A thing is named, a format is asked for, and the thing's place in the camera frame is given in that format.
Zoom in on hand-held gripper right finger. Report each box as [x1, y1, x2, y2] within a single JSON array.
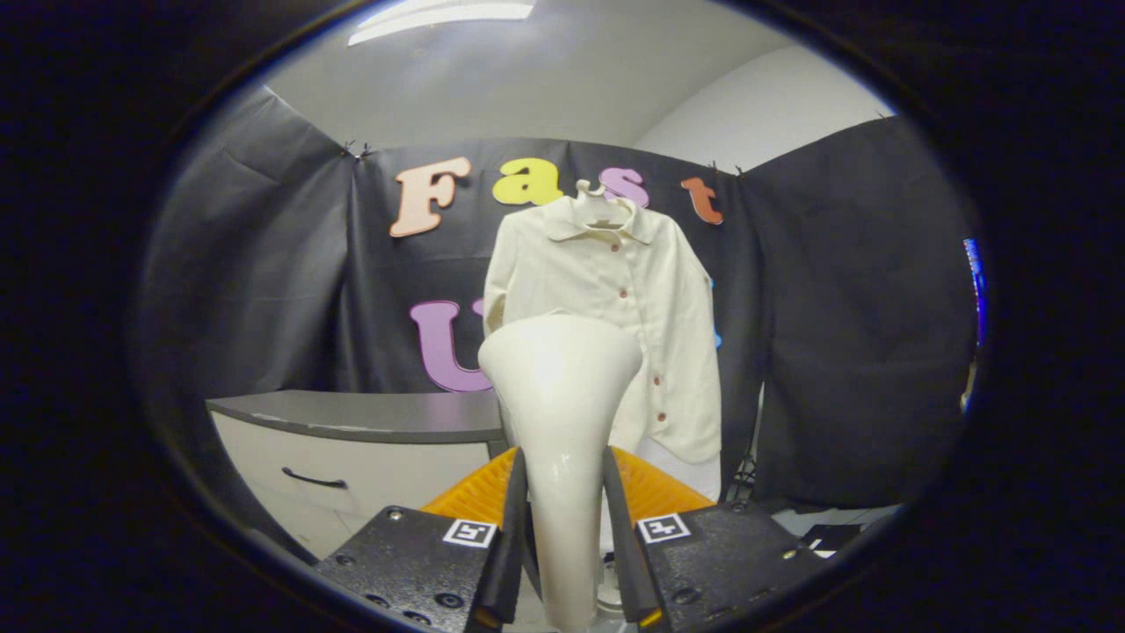
[[600, 445, 829, 629]]

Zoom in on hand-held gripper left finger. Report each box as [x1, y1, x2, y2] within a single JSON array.
[[315, 447, 530, 633]]

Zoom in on white garment steamer base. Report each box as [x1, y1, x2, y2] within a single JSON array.
[[596, 526, 628, 614]]

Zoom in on white garment steamer head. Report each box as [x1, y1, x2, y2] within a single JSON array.
[[477, 315, 644, 632]]

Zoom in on cream button-up shirt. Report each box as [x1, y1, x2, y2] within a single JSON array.
[[482, 192, 723, 465]]

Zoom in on white backing panel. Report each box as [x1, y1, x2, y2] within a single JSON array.
[[637, 435, 723, 504]]

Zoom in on grey-topped white drawer cabinet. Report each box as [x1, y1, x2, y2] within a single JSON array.
[[207, 389, 512, 564]]

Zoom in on black backdrop cloth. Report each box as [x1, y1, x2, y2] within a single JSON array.
[[136, 84, 981, 513]]

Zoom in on blue lit screen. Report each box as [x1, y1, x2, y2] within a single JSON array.
[[961, 237, 991, 414]]

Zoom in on ceiling light panel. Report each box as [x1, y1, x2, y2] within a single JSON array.
[[347, 0, 537, 47]]

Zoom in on tangle of cables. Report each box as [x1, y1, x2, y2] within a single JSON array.
[[732, 451, 764, 504]]

